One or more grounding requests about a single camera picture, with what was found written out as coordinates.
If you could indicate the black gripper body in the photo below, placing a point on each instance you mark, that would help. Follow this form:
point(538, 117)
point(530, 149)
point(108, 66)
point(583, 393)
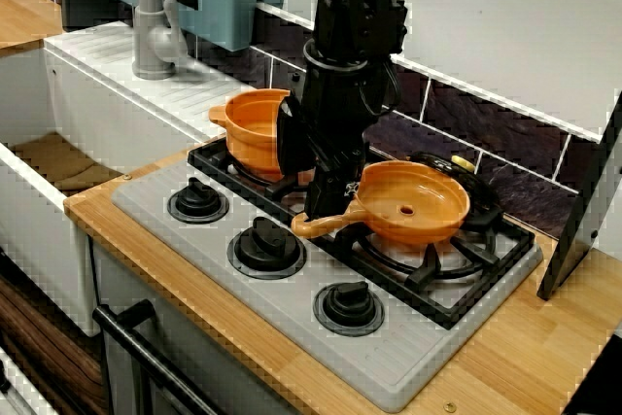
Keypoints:
point(335, 109)

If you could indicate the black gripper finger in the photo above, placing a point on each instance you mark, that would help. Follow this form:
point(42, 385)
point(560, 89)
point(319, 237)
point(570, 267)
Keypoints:
point(333, 191)
point(294, 143)

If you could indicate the orange plastic toy pot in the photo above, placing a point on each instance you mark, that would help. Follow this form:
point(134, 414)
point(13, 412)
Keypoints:
point(248, 128)

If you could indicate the orange plastic toy frying pan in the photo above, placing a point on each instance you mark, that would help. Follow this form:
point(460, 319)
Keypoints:
point(413, 191)

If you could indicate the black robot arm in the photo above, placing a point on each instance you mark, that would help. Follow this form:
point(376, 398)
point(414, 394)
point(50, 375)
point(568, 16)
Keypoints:
point(359, 7)

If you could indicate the black stove knob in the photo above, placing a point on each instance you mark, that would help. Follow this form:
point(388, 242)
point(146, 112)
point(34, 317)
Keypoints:
point(266, 250)
point(347, 310)
point(196, 202)

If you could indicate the black burner grate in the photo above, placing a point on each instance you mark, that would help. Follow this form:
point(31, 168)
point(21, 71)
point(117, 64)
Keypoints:
point(427, 266)

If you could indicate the glass lid with yellow knob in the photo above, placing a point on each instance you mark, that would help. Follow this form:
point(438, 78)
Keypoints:
point(461, 163)

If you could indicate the grey toy stove top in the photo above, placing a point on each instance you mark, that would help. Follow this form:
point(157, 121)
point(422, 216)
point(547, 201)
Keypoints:
point(272, 318)

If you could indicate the blue-grey plastic box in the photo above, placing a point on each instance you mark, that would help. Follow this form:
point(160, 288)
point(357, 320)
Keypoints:
point(228, 7)

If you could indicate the white toy sink basin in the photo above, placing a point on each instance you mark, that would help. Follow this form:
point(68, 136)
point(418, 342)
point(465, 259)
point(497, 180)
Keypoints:
point(121, 123)

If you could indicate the grey toy faucet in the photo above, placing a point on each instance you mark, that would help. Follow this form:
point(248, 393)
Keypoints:
point(150, 21)

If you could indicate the grey toy oven cabinet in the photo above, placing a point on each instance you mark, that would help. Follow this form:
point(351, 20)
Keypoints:
point(121, 279)

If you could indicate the wooden countertop board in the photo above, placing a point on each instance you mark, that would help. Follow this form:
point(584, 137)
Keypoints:
point(510, 352)

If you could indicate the brown cloth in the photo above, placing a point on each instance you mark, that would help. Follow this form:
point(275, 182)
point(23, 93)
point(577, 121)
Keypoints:
point(53, 162)

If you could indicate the black side panel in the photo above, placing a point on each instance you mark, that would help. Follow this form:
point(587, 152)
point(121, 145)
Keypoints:
point(578, 220)

